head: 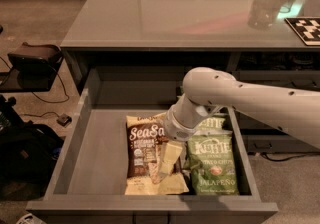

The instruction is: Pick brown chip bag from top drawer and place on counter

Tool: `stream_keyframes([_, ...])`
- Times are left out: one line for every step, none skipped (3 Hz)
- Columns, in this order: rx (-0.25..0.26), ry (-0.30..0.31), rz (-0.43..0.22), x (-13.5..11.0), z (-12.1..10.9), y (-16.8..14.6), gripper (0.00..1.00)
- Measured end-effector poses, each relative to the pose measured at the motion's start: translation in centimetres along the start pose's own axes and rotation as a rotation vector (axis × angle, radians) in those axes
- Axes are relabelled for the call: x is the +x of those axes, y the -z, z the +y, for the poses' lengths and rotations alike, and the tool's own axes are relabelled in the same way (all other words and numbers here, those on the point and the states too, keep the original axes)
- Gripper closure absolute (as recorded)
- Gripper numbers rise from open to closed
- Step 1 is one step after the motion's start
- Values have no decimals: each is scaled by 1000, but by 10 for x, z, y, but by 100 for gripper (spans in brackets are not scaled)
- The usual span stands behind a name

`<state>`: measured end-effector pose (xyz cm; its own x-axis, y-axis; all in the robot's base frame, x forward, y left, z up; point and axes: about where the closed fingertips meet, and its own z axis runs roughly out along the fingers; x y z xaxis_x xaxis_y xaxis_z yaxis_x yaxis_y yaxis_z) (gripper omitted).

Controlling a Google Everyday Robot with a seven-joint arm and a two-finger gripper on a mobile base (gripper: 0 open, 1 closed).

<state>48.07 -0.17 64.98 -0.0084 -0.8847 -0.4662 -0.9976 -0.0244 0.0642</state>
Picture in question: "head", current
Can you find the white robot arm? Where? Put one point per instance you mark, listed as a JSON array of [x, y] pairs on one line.
[[295, 112]]

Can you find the grey open top drawer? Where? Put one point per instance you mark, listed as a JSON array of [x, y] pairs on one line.
[[89, 180]]

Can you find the grey right lower drawer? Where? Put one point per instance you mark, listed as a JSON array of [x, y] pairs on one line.
[[275, 144]]

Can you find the black white fiducial marker board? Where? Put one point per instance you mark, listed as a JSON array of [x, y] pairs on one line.
[[306, 28]]

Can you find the green jalapeno chip bag front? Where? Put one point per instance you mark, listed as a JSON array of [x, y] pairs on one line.
[[211, 163]]

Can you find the black device on stand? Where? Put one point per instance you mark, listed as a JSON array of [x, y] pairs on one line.
[[34, 68]]

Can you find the black bag on floor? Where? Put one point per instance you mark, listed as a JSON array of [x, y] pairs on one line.
[[28, 151]]

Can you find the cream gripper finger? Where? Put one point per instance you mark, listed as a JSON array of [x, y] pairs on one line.
[[170, 152]]

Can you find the grey counter cabinet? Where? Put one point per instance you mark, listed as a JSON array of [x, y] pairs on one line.
[[224, 35]]

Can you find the brown sea salt chip bag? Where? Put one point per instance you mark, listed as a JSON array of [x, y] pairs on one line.
[[146, 139]]

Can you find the grey right upper drawer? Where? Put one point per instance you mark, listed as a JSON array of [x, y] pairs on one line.
[[306, 80]]

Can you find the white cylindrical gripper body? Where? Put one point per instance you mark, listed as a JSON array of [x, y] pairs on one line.
[[175, 128]]

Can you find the small black power adapter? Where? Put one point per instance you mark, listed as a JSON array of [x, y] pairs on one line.
[[64, 120]]

